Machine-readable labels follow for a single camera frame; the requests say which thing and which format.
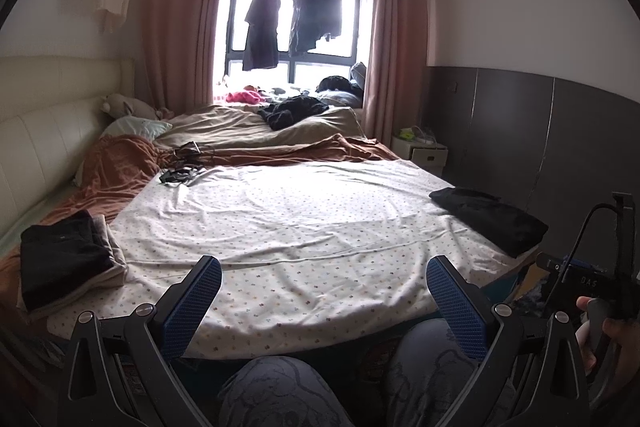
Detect beige duvet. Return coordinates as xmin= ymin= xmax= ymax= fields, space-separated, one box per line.
xmin=154 ymin=104 xmax=364 ymax=154

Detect person's left leg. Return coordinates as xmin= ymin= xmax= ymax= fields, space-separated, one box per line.
xmin=219 ymin=356 xmax=353 ymax=427

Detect window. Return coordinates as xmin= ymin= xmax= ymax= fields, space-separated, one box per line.
xmin=224 ymin=0 xmax=364 ymax=101

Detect black jacket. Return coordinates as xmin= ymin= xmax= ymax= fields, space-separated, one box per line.
xmin=428 ymin=187 xmax=550 ymax=259

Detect black cables and gadgets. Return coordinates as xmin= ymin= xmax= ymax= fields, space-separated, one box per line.
xmin=158 ymin=140 xmax=214 ymax=186

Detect teal printed bed cover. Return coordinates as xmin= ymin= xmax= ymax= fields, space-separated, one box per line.
xmin=497 ymin=254 xmax=543 ymax=310

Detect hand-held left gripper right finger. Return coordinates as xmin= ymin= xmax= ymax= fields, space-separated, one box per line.
xmin=425 ymin=255 xmax=598 ymax=427

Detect brown blanket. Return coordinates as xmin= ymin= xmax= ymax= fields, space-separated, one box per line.
xmin=0 ymin=133 xmax=402 ymax=310

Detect hanging dark garments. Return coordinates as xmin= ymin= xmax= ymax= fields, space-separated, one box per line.
xmin=288 ymin=0 xmax=347 ymax=58

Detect dark clothes pile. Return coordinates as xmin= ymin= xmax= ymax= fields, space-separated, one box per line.
xmin=316 ymin=61 xmax=369 ymax=101

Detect crumpled black clothes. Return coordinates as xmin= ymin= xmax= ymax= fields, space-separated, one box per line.
xmin=256 ymin=94 xmax=329 ymax=132

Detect white floral bedsheet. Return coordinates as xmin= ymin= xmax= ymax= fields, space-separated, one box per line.
xmin=46 ymin=158 xmax=532 ymax=361

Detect pale pillow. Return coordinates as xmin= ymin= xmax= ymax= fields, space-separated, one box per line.
xmin=99 ymin=115 xmax=174 ymax=141

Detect folded black garment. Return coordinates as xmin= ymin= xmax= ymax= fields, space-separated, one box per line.
xmin=19 ymin=209 xmax=116 ymax=314

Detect black cable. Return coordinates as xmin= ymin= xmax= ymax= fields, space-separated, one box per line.
xmin=562 ymin=204 xmax=619 ymax=284

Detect pink cloth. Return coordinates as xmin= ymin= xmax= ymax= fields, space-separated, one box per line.
xmin=224 ymin=85 xmax=267 ymax=104

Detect beige plush toy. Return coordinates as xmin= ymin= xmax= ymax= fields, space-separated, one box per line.
xmin=99 ymin=93 xmax=172 ymax=121

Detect white nightstand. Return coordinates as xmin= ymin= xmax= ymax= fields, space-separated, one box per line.
xmin=391 ymin=135 xmax=449 ymax=178

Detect folded beige garment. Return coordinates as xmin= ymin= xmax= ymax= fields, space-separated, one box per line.
xmin=17 ymin=214 xmax=129 ymax=324

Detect pink curtain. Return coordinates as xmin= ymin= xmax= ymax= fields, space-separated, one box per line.
xmin=134 ymin=0 xmax=237 ymax=118
xmin=361 ymin=0 xmax=442 ymax=148

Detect bed with cream headboard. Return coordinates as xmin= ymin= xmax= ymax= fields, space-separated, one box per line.
xmin=0 ymin=54 xmax=551 ymax=360

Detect hanging dark coat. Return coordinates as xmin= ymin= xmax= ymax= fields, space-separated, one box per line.
xmin=242 ymin=0 xmax=282 ymax=72

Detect person's right hand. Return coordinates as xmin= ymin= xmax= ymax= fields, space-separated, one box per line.
xmin=575 ymin=296 xmax=640 ymax=389

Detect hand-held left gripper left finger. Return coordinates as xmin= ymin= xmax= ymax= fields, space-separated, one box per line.
xmin=56 ymin=255 xmax=223 ymax=427

